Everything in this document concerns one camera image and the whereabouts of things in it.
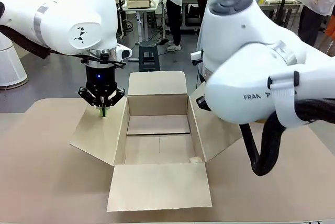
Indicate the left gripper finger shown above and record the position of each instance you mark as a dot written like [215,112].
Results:
[116,95]
[87,95]

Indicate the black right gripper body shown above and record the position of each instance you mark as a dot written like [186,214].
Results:
[203,78]

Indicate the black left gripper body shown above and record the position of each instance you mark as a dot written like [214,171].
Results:
[100,82]

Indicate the brown cardboard box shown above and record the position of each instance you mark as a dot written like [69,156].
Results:
[157,187]

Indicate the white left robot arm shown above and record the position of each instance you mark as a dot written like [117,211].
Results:
[65,17]

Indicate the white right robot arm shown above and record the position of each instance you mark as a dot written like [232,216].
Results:
[248,51]

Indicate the black plastic step stool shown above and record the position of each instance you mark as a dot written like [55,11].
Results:
[149,56]

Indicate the small beige paper wad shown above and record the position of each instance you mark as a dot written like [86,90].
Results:
[195,159]

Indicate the white height-adjustable desk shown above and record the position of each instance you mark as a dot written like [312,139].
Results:
[140,25]

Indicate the person white top black trousers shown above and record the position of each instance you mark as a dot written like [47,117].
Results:
[173,12]

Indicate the white cone-shaped floor device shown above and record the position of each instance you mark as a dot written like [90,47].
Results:
[10,64]

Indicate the person pale shirt dark trousers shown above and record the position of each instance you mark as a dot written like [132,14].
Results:
[314,12]

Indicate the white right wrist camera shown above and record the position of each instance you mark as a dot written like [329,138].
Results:
[196,57]

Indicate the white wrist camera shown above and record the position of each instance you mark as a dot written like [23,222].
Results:
[123,51]
[196,57]

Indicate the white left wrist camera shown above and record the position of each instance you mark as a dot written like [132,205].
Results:
[123,51]

